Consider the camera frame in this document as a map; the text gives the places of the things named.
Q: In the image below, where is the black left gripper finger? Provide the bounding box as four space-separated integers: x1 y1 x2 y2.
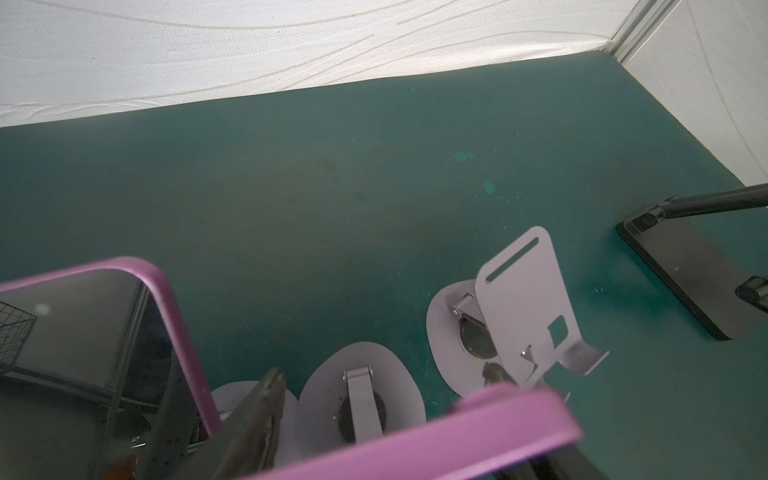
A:
173 368 286 480

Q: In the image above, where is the phone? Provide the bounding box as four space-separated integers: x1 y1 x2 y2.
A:
256 383 583 479
1 257 221 479

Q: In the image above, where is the grey phone stand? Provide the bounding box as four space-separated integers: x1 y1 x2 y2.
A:
297 342 426 456
211 380 303 468

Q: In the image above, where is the far right grey stand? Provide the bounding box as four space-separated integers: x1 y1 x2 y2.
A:
426 226 608 397

